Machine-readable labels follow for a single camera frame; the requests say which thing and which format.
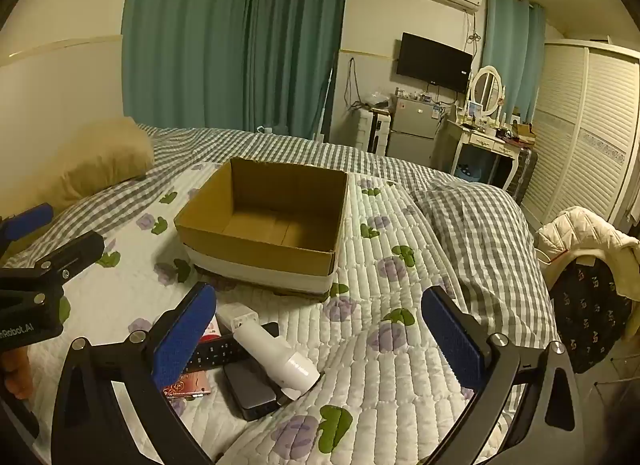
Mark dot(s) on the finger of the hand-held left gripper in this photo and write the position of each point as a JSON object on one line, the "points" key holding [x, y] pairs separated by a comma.
{"points": [[75, 252], [27, 224]]}

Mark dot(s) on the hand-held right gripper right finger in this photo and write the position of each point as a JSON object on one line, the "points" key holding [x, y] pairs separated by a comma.
{"points": [[452, 340]]}

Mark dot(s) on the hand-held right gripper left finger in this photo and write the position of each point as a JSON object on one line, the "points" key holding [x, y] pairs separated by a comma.
{"points": [[182, 340]]}

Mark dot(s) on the black remote control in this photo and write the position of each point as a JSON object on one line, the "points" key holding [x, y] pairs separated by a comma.
{"points": [[215, 352]]}

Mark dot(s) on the red patterned packet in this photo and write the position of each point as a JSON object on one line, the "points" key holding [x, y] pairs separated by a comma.
{"points": [[190, 385]]}

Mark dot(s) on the small white box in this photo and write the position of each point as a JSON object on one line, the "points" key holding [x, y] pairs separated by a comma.
{"points": [[237, 315]]}

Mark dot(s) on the dark grey power bank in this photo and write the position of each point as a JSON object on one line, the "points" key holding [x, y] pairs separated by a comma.
{"points": [[250, 391]]}

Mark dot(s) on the white cylindrical bottle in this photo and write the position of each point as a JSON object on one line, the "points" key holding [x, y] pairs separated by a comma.
{"points": [[270, 352]]}

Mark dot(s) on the brown cardboard box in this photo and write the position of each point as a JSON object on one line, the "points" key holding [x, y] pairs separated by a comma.
{"points": [[255, 251]]}

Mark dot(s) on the person's left hand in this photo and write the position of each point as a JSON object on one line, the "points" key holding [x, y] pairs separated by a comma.
{"points": [[15, 375]]}

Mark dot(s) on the white floral quilted blanket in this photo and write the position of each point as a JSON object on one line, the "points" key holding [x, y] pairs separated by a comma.
{"points": [[390, 395]]}

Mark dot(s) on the beige pillow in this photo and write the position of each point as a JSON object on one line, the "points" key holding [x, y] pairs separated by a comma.
{"points": [[100, 160]]}

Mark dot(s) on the grey checked duvet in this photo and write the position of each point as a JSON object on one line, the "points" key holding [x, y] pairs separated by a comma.
{"points": [[480, 245]]}

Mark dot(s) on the blue basket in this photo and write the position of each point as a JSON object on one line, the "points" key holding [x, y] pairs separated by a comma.
{"points": [[467, 175]]}

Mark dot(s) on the cream puffer jacket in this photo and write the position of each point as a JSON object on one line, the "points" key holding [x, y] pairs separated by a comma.
{"points": [[580, 232]]}

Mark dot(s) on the dark suitcase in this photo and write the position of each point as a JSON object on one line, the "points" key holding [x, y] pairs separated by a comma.
{"points": [[525, 170]]}

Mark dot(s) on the white dressing table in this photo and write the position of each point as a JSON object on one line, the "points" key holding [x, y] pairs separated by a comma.
{"points": [[475, 137]]}

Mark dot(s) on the silver fridge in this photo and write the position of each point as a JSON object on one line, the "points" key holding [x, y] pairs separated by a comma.
{"points": [[412, 132]]}

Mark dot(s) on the small brown box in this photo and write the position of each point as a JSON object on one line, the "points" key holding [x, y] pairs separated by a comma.
{"points": [[524, 130]]}

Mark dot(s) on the white suitcase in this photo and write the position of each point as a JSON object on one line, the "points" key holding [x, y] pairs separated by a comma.
{"points": [[372, 132]]}

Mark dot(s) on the white slatted wardrobe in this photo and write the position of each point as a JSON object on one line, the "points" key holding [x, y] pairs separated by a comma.
{"points": [[585, 130]]}

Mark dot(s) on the white oval mirror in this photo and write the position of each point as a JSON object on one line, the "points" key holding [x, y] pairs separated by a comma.
{"points": [[486, 87]]}

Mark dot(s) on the wide teal curtain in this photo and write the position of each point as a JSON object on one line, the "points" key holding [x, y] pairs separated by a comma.
{"points": [[225, 45]]}

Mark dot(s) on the white mop pole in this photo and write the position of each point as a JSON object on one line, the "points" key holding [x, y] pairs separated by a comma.
{"points": [[324, 105]]}

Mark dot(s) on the narrow teal curtain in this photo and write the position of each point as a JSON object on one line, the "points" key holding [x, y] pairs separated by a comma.
{"points": [[515, 55]]}

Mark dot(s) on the small picture frame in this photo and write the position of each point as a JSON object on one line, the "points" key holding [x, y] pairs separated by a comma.
{"points": [[475, 109]]}

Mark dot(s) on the black wall television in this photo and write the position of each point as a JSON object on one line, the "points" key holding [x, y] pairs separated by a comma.
{"points": [[432, 62]]}

